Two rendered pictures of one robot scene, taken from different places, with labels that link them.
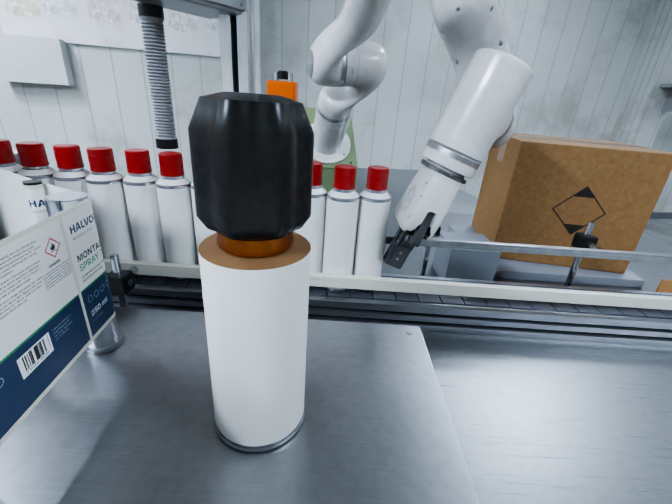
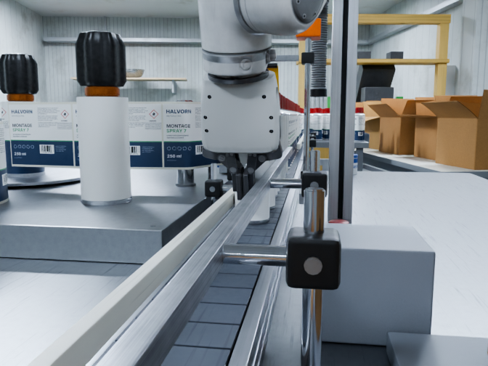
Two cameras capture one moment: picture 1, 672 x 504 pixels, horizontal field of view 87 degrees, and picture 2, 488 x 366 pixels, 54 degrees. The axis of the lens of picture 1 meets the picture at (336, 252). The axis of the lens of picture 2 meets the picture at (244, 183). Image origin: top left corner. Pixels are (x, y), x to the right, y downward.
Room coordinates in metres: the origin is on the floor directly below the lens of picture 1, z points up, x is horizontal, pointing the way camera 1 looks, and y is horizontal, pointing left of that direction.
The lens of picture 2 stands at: (0.65, -0.75, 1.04)
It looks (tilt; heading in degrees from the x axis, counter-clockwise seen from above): 8 degrees down; 99
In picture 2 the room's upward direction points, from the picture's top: straight up
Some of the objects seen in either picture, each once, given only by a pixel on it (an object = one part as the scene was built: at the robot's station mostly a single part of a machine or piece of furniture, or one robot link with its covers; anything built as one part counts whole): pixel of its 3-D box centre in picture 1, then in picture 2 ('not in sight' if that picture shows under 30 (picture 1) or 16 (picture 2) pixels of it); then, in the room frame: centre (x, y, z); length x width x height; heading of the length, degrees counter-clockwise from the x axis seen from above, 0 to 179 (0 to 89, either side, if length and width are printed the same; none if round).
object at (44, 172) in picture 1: (47, 208); not in sight; (0.53, 0.47, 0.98); 0.05 x 0.05 x 0.20
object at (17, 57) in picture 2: not in sight; (21, 115); (-0.07, 0.31, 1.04); 0.09 x 0.09 x 0.29
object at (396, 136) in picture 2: not in sight; (409, 125); (1.21, 2.67, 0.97); 0.45 x 0.44 x 0.37; 16
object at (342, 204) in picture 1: (340, 229); not in sight; (0.54, 0.00, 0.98); 0.05 x 0.05 x 0.20
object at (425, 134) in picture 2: not in sight; (450, 127); (1.38, 2.27, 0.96); 0.53 x 0.45 x 0.37; 15
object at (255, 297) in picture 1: (257, 285); (103, 118); (0.26, 0.06, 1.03); 0.09 x 0.09 x 0.30
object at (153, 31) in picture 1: (159, 82); (319, 46); (0.64, 0.31, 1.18); 0.04 x 0.04 x 0.21
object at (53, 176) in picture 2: not in sight; (25, 177); (-0.07, 0.31, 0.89); 0.31 x 0.31 x 0.01
